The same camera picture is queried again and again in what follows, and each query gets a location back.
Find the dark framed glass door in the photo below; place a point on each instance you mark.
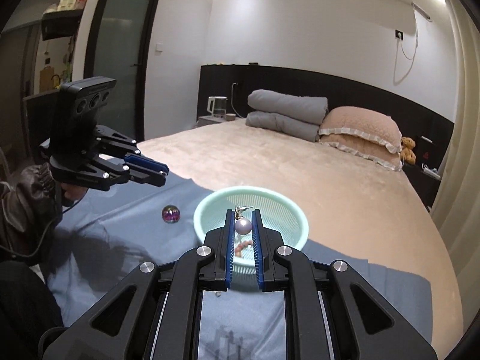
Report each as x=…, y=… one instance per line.
x=117, y=48

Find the pink frilled pillow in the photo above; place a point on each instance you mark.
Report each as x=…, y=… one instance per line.
x=364, y=133

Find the mint green perforated basket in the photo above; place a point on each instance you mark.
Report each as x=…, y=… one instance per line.
x=278, y=213

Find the black headboard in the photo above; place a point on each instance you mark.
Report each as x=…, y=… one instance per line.
x=237, y=81

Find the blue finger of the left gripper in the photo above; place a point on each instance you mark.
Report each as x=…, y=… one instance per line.
x=139, y=169
x=129, y=146

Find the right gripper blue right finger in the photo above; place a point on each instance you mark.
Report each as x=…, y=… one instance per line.
x=270, y=253

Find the white electric kettle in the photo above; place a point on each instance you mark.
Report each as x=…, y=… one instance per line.
x=217, y=106

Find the beige plush bedspread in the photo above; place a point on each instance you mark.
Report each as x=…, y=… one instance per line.
x=352, y=205

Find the black bedside table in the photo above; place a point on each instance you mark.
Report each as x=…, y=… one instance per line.
x=427, y=159

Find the left hand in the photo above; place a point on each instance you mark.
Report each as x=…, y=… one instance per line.
x=72, y=192

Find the folded grey duvet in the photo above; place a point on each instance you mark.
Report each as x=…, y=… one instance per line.
x=295, y=116

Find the black wall shelf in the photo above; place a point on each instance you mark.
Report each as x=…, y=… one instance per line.
x=63, y=20

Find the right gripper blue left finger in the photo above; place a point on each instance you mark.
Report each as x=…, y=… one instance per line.
x=216, y=257

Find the cream curtain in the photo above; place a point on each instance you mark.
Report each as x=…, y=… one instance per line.
x=459, y=189

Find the brown teddy bear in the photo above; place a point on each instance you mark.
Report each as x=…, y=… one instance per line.
x=407, y=155

